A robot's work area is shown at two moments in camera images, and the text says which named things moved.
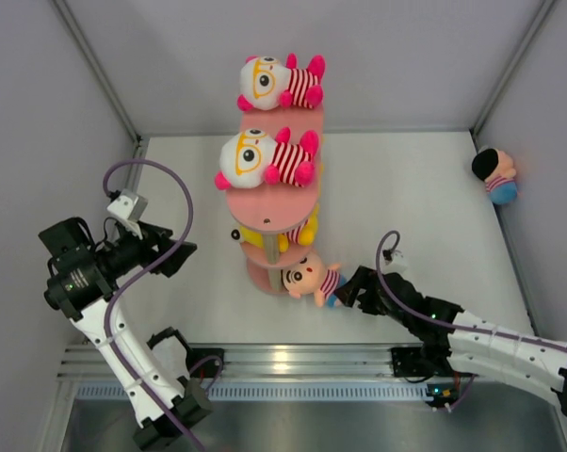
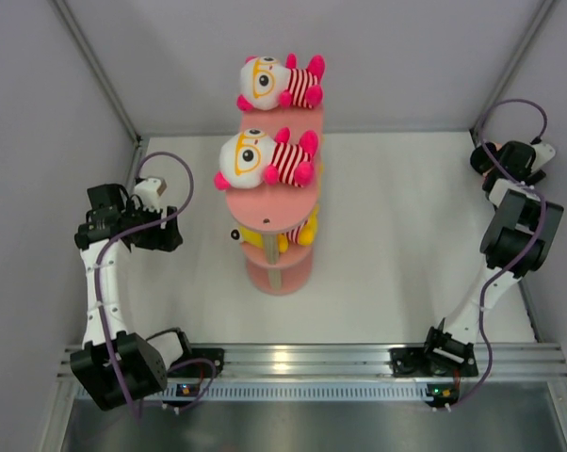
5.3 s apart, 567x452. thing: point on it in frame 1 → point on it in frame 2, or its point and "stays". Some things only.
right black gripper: x=364 y=277 → x=529 y=177
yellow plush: x=305 y=234 stays
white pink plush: x=267 y=83 stays
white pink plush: x=251 y=154 stays
